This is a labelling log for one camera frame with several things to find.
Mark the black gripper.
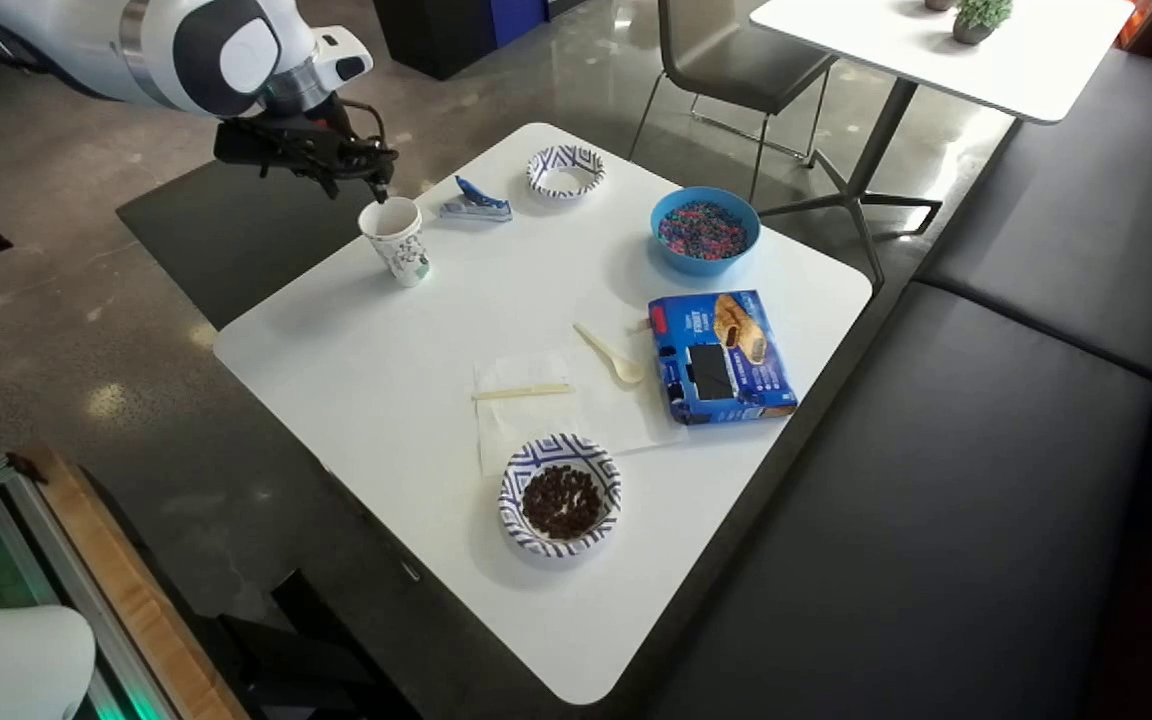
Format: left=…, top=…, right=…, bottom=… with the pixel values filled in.
left=211, top=117, right=394, bottom=206

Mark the white patterned paper cup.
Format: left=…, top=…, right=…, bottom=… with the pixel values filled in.
left=358, top=197, right=431, bottom=286

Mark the blue bowl of colored beads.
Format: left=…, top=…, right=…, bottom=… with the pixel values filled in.
left=647, top=185, right=761, bottom=277

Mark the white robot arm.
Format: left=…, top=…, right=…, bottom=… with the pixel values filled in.
left=0, top=0, right=394, bottom=199

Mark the empty blue patterned bowl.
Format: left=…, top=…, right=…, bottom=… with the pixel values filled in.
left=527, top=143, right=602, bottom=199

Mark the patterned bowl with dark contents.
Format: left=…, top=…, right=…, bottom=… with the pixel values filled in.
left=496, top=431, right=620, bottom=559

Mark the blue snack wrapper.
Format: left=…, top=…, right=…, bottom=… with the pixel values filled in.
left=438, top=177, right=512, bottom=223

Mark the cream plastic knife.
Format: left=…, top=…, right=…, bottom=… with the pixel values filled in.
left=473, top=384, right=573, bottom=406

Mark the white dining table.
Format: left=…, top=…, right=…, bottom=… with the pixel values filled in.
left=206, top=121, right=874, bottom=708

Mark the white paper napkin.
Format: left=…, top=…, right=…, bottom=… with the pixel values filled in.
left=468, top=332, right=673, bottom=475

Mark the cream plastic spoon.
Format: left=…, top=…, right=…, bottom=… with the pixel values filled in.
left=573, top=324, right=644, bottom=390

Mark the black chair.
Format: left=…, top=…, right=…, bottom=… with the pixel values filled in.
left=631, top=0, right=836, bottom=197

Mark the blue cookie box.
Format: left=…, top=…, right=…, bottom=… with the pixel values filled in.
left=647, top=290, right=796, bottom=426

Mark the wooden cabinet edge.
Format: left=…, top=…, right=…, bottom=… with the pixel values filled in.
left=8, top=447, right=249, bottom=720

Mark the green potted plant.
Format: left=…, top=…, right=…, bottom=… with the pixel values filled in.
left=951, top=0, right=1010, bottom=49

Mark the white side table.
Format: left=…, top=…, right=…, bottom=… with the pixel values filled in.
left=747, top=0, right=1133, bottom=268

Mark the dark bench seat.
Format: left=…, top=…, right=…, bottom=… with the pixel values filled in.
left=647, top=51, right=1152, bottom=720

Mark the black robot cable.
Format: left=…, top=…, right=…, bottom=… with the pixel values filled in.
left=329, top=96, right=390, bottom=158

